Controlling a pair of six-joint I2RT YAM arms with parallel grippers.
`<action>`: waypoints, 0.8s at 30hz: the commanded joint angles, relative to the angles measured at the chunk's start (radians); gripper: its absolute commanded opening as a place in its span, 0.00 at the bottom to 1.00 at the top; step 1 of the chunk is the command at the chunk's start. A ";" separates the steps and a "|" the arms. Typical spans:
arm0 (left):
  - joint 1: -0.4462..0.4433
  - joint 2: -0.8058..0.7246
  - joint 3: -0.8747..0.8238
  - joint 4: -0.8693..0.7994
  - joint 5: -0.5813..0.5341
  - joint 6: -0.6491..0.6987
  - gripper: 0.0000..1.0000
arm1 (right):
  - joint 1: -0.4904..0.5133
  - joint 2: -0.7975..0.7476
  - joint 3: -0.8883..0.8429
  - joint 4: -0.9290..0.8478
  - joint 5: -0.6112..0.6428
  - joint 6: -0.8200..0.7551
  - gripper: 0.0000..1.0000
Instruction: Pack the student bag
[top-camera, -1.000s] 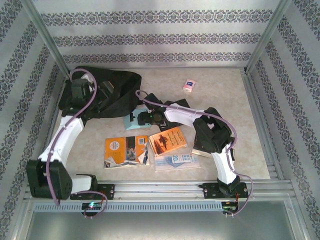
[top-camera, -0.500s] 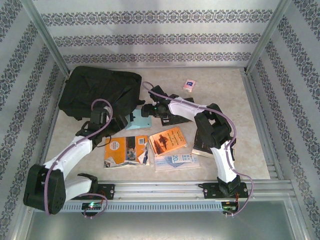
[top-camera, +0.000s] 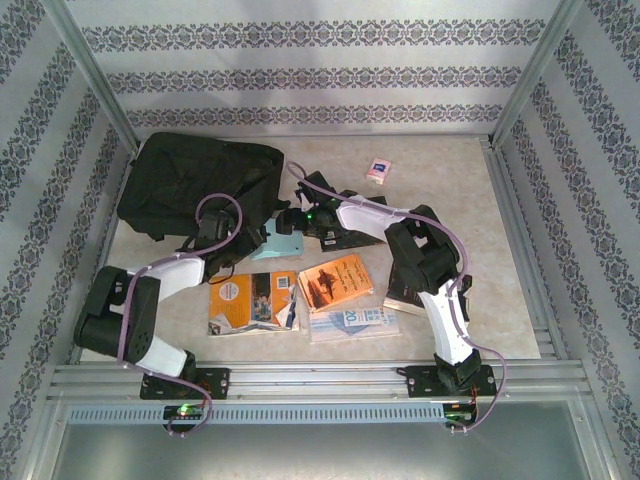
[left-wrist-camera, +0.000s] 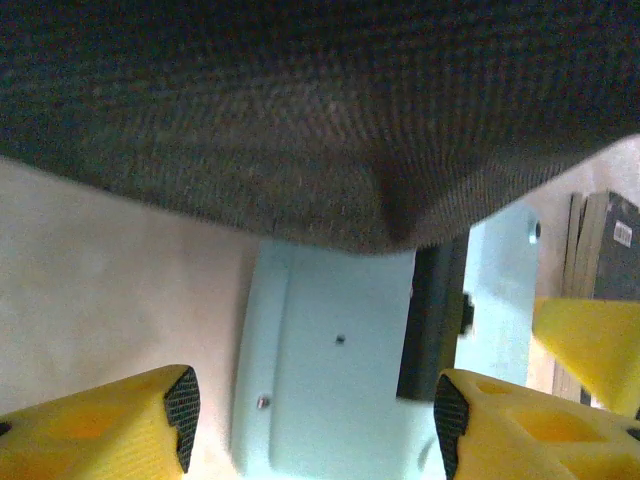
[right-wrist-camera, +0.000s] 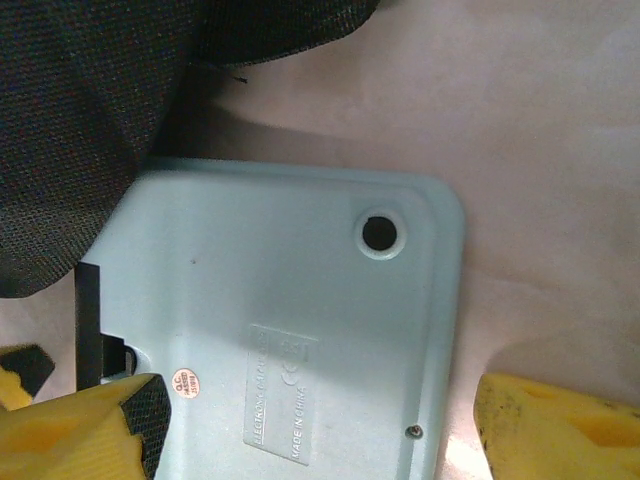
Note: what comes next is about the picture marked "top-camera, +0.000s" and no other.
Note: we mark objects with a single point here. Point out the light blue notebook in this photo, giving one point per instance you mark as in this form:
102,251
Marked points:
280,247

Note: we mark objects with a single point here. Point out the thin black book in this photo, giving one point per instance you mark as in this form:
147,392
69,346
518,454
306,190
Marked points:
350,242

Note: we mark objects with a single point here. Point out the black backpack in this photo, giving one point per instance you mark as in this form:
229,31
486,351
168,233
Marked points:
190,175

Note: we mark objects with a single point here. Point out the small orange book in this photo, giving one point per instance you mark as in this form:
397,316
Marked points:
330,285

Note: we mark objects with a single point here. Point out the orange geography magazine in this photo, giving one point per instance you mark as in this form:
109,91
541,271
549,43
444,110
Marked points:
235,300

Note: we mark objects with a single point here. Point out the pink tissue pack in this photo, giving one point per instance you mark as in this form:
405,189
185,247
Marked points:
378,170

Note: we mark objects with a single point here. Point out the thick black book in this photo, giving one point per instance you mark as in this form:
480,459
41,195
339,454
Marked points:
400,295

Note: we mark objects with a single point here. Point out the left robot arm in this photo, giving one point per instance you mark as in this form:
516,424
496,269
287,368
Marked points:
175,270

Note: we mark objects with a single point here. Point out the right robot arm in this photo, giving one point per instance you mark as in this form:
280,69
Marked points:
365,215

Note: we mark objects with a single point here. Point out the grey metal panel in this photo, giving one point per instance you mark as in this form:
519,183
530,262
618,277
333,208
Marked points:
320,450

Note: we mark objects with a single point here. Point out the aluminium side rail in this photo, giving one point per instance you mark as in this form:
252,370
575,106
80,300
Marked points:
105,245
520,240

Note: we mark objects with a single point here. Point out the aluminium mounting rail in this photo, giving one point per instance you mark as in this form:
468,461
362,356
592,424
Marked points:
310,380

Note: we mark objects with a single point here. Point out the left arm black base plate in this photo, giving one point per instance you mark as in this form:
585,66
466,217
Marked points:
217,382

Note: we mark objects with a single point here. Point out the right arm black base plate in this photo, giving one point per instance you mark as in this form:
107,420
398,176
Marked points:
420,382

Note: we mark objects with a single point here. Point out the aluminium frame post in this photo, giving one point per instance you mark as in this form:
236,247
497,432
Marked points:
540,70
90,70

